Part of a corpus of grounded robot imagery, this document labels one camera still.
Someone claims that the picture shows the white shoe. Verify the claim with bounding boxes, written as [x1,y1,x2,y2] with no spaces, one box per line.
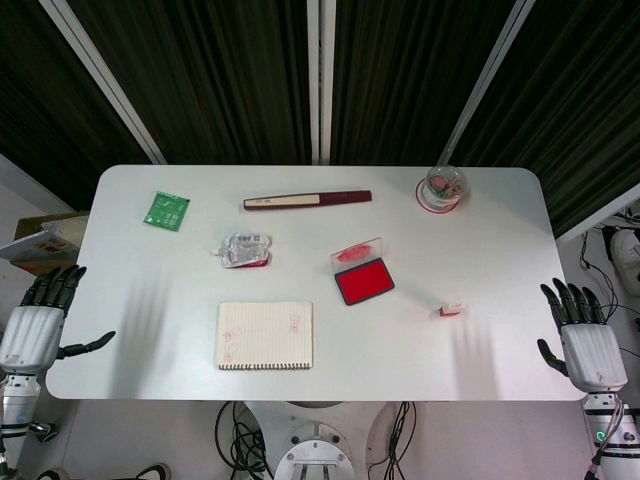
[609,227,640,285]

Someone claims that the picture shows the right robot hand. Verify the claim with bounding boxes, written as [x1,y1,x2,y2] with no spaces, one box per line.
[537,278,629,394]

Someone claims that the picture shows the cardboard box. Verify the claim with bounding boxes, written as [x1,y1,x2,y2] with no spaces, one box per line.
[13,212,91,276]

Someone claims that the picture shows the green sachet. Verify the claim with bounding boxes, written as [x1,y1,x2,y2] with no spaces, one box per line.
[143,190,192,232]

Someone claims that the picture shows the silver red spout pouch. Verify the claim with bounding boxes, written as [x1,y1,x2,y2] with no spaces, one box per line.
[209,230,275,270]

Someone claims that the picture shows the black floor cables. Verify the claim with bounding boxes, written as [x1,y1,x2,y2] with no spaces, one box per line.
[578,207,640,324]

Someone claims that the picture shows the clear round container red base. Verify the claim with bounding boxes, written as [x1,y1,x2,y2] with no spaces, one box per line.
[414,166,471,216]

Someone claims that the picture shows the spiral lined notebook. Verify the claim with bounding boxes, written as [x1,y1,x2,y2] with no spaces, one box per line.
[216,300,316,373]

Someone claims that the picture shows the white frame post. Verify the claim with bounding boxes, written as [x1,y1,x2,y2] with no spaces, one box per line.
[39,0,168,165]
[443,0,537,167]
[306,0,336,165]

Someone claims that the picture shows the black cable bundle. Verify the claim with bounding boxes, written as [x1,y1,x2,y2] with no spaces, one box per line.
[214,399,275,480]

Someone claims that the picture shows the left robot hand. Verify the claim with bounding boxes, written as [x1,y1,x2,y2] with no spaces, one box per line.
[0,264,117,375]

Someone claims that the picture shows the dark red folded fan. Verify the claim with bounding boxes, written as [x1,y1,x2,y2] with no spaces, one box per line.
[242,188,375,213]

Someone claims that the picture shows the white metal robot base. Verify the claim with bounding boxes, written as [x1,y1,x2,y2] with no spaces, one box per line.
[234,399,401,480]

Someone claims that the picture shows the black curtain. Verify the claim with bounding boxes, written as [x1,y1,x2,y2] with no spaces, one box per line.
[0,0,640,239]

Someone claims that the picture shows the red ink pad clear lid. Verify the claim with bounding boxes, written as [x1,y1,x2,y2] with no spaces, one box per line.
[329,238,396,307]

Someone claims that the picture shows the colourful book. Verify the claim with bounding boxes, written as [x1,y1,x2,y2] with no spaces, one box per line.
[0,222,69,264]

